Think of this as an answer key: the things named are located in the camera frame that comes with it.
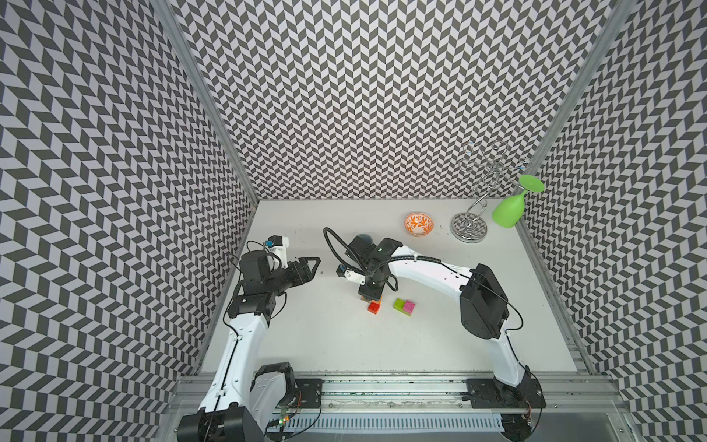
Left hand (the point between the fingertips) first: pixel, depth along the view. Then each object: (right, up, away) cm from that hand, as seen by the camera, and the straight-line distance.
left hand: (311, 264), depth 79 cm
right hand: (+18, -10, +6) cm, 21 cm away
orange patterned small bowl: (+37, +12, +29) cm, 48 cm away
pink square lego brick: (+29, -15, +7) cm, 34 cm away
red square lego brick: (+19, -15, +8) cm, 25 cm away
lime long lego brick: (+27, -15, +9) cm, 32 cm away
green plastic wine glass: (+61, +16, +5) cm, 63 cm away
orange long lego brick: (+15, -13, +7) cm, 21 cm away
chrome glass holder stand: (+57, +11, +26) cm, 63 cm away
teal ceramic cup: (+16, +6, +23) cm, 29 cm away
